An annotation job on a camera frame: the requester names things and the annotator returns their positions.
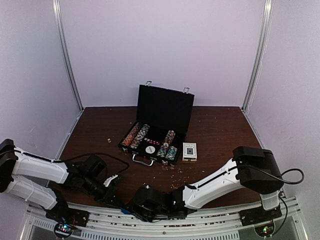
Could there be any white dealer button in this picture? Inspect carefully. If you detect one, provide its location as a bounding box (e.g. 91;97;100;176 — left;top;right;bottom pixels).
145;145;156;154

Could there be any white playing card box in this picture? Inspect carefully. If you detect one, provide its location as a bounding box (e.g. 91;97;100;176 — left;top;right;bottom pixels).
182;142;198;162

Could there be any black poker set case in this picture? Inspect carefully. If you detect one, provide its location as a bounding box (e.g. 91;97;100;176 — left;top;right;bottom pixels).
118;81;195;167

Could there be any blue small blind button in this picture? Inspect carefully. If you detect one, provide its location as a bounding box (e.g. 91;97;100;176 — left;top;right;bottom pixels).
121;208;130;215

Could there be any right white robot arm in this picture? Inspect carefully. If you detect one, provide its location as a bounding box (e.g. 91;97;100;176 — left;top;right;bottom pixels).
148;146;284;222

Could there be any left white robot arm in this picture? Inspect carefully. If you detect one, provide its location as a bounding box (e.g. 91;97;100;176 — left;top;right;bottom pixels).
0;138;123;222

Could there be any teal chip row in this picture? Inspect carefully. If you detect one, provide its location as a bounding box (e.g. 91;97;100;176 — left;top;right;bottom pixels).
165;146;178;161

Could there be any green blue chip row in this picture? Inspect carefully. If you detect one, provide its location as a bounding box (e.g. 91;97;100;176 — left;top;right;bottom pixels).
156;142;170;158

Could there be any orange chip row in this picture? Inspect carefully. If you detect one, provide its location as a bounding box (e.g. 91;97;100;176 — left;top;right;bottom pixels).
121;126;140;147

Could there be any red dice row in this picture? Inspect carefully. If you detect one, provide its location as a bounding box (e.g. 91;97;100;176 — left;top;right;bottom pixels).
144;137;160;146

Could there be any right back chip row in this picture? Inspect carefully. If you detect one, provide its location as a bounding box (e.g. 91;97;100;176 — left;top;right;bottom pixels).
164;130;176;145

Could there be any grey chip row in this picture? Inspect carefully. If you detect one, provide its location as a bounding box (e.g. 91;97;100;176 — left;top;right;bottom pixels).
130;124;150;149

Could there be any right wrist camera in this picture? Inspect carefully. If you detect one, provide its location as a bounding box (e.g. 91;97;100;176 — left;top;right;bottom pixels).
124;184;165;223

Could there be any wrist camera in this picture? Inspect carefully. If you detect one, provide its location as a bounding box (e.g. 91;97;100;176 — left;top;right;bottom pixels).
81;155;121;188
124;184;165;223

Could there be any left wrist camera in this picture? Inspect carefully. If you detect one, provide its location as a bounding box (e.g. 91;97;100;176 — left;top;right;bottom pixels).
81;155;121;188

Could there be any front aluminium rail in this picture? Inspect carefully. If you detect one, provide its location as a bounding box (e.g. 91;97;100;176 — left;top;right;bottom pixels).
24;197;301;240

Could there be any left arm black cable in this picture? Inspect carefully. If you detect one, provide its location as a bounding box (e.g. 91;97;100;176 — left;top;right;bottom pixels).
59;152;130;176

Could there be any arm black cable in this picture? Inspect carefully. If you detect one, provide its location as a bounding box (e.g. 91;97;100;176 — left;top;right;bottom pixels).
246;164;306;226
59;152;130;176

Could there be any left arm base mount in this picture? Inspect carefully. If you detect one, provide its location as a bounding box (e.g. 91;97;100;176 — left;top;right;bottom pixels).
45;189;90;227

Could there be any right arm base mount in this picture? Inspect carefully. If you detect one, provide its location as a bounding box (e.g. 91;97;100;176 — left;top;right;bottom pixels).
238;205;282;226

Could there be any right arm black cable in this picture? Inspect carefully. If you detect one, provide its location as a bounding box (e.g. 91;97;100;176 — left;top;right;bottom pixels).
246;164;306;226

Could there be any left aluminium frame post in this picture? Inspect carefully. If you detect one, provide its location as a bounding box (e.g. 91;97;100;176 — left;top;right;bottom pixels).
52;0;84;112

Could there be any aluminium frame post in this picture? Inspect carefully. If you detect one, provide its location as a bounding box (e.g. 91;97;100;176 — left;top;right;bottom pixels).
52;0;84;112
241;0;274;114

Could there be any right aluminium frame post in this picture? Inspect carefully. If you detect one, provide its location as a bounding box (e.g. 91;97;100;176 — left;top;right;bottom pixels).
241;0;274;114

